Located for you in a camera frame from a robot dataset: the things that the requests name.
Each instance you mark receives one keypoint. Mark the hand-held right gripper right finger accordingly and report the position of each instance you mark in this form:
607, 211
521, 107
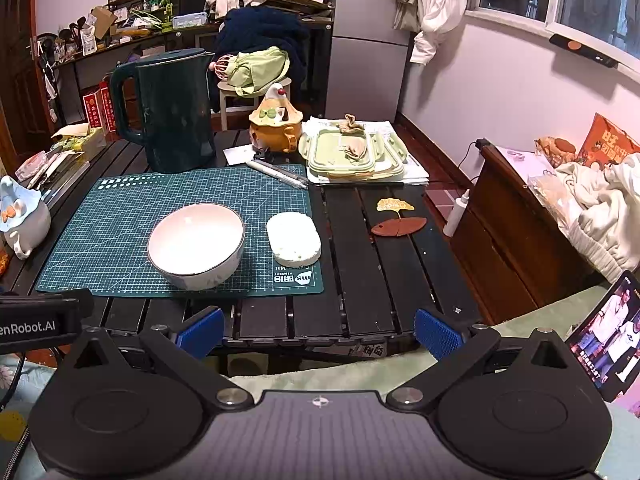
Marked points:
437, 332

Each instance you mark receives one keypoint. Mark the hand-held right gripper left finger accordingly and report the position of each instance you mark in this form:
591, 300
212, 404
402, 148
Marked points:
200, 332

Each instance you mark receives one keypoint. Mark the white bowl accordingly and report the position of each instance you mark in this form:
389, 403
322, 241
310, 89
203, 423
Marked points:
195, 240

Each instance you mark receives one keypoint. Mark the white fluffy cloth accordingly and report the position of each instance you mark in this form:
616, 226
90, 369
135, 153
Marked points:
292, 237

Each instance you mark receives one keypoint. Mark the white ceramic teapot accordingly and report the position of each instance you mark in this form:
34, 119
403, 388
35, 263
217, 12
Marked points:
25, 220

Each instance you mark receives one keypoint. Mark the green cutting mat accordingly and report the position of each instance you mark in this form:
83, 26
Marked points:
100, 240

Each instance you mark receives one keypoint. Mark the light green bedsheet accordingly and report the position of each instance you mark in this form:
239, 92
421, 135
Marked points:
545, 310

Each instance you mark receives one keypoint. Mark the brown wooden cabinet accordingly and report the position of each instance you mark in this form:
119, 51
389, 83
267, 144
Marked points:
500, 240

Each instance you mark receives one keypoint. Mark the brown wooden fish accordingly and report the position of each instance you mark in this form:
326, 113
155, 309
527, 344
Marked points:
400, 226

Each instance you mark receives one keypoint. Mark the white glue bottle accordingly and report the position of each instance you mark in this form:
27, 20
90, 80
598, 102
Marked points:
455, 217

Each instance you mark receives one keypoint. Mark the yellow ginkgo leaf bookmark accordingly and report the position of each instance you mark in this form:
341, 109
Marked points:
392, 205

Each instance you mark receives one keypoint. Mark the stack of books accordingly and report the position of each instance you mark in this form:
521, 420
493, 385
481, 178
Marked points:
60, 172

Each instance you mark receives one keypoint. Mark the tablet screen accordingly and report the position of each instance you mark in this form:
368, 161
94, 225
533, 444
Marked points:
610, 330

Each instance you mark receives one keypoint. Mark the white pen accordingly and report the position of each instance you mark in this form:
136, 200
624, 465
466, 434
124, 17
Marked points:
275, 174

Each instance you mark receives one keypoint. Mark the clear plastic bag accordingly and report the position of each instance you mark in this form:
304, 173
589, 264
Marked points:
547, 192

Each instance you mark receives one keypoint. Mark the white paper card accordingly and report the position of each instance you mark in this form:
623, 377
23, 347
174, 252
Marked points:
237, 156

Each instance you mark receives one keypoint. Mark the silver pen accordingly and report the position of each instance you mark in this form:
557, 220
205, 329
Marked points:
285, 170

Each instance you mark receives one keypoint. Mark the black binder clip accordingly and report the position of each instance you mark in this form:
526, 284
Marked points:
262, 151

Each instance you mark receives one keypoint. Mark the beige cloth piece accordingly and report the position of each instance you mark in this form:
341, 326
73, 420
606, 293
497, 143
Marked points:
352, 124
356, 149

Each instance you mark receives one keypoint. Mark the green container lid stack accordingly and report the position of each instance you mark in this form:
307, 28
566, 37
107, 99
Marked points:
330, 155

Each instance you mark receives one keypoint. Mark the orange bear ceramic pot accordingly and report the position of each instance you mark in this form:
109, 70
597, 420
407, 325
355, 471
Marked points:
275, 132

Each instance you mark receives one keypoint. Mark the dark green electric kettle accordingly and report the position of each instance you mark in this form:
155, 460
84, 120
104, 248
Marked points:
175, 120

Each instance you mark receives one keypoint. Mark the brown plush toy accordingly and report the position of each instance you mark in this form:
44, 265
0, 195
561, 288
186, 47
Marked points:
552, 150

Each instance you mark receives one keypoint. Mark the white clothing pile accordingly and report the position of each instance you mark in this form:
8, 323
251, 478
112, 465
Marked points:
610, 200

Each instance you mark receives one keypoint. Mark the red box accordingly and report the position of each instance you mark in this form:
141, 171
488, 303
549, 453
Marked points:
109, 107
92, 112

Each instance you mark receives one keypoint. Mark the white stool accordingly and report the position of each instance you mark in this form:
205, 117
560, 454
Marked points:
223, 110

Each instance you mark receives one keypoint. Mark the orange snack bag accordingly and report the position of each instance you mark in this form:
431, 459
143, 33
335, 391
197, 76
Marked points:
607, 140

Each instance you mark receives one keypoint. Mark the grey refrigerator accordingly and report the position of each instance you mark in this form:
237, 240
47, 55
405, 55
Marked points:
365, 75

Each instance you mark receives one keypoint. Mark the light green bag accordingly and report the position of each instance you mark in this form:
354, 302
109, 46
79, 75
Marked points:
255, 67

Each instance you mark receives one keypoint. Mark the cluttered shelf desk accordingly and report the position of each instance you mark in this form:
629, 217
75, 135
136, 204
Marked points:
165, 35

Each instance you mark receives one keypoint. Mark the navy blue knit garment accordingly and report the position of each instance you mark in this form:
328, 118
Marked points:
265, 30

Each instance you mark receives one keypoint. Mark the beige tote bag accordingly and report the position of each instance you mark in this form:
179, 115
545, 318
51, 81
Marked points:
406, 10

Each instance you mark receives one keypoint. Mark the white curtain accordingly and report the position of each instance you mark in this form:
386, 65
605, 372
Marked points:
445, 5

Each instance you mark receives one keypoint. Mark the black wall bar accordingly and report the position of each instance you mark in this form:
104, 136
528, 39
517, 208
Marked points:
582, 50

